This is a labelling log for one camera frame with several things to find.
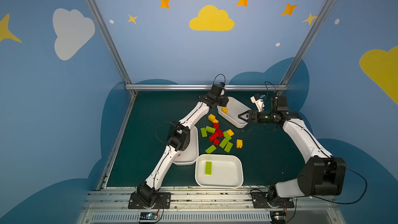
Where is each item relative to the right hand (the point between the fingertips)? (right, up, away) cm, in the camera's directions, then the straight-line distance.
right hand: (245, 114), depth 82 cm
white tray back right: (+1, +4, +29) cm, 29 cm away
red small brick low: (-14, -17, +11) cm, 25 cm away
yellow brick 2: (-5, -12, +16) cm, 21 cm away
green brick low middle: (-10, -18, +13) cm, 24 cm away
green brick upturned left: (-22, -12, +16) cm, 30 cm away
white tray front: (-14, -31, +2) cm, 34 cm away
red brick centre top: (-14, -8, +18) cm, 25 cm away
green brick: (-17, -10, +16) cm, 26 cm away
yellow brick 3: (0, -18, +10) cm, 21 cm away
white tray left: (-30, -24, +9) cm, 40 cm away
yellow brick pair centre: (-16, -3, +22) cm, 27 cm away
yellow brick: (-7, +2, +26) cm, 27 cm away
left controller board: (-49, -46, -12) cm, 68 cm away
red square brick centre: (-12, -13, +14) cm, 23 cm away
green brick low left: (-18, -21, +9) cm, 29 cm away
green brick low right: (-7, -20, +11) cm, 24 cm away
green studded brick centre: (-7, -14, +16) cm, 23 cm away
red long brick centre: (-16, -15, +13) cm, 26 cm away
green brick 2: (-20, -29, 0) cm, 35 cm away
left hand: (-7, +11, +20) cm, 24 cm away
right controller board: (+13, -48, -11) cm, 51 cm away
